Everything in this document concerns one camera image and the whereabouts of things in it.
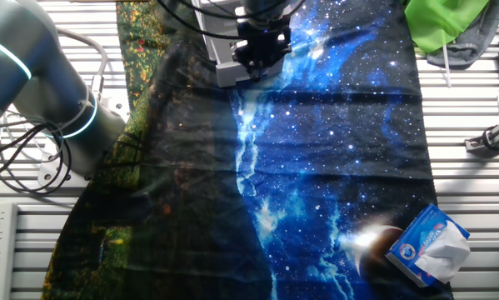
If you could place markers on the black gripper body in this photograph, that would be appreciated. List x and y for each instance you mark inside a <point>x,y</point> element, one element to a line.
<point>263,39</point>

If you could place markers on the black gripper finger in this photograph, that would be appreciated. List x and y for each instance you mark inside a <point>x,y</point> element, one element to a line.
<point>259,71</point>
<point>243,58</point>

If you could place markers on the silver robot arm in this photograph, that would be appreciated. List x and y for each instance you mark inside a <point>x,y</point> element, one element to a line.
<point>45,83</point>

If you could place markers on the white plastic drawer cabinet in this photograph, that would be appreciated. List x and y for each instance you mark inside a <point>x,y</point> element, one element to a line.
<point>216,33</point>

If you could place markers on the galaxy and forest print cloth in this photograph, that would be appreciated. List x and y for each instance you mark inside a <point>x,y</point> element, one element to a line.
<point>315,166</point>

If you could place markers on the bright green cloth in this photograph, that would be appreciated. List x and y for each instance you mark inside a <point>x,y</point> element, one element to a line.
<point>440,23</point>

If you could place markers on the thin white stick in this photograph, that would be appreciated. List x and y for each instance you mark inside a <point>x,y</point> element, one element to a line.
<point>447,66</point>

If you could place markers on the dark grey cloth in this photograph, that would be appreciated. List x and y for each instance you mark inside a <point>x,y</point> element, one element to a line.
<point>470,52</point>

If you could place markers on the blue tissue box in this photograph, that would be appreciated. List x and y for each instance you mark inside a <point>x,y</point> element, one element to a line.
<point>415,241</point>

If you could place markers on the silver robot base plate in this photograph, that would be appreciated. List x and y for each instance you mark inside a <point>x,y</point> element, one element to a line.
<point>51,177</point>

